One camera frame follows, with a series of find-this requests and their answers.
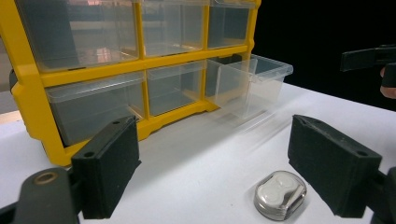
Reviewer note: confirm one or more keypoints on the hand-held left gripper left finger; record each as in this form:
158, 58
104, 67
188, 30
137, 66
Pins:
106, 168

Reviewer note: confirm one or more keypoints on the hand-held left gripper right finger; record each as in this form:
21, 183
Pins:
333, 168

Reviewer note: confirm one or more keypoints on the small clear white case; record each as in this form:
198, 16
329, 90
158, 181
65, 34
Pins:
280, 195

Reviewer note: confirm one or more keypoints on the narrow clear plastic drawer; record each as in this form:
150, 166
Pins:
229, 26
174, 88
172, 28
249, 84

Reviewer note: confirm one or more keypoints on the wide clear plastic drawer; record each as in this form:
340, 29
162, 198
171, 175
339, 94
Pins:
90, 109
77, 34

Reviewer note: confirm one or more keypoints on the yellow plastic drawer cabinet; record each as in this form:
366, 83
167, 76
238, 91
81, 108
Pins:
29, 96

